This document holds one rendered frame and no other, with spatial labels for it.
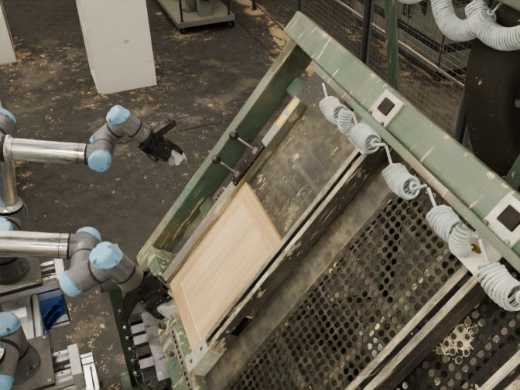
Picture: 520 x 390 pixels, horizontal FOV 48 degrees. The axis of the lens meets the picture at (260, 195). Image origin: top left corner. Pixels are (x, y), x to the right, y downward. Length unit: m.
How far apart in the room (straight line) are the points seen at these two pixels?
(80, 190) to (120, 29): 1.80
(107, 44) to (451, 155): 4.67
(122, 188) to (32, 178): 0.76
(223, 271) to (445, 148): 1.03
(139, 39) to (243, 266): 4.05
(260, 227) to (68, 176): 2.99
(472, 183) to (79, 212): 3.44
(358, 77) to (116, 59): 4.24
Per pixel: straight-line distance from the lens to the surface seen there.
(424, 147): 1.66
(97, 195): 4.67
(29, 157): 2.17
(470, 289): 1.49
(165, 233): 2.69
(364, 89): 1.92
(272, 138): 2.27
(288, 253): 1.93
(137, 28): 5.91
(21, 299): 2.59
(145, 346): 2.52
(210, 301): 2.28
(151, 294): 1.74
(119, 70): 6.03
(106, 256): 1.60
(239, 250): 2.22
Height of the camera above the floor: 2.69
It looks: 37 degrees down
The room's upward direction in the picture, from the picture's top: 1 degrees counter-clockwise
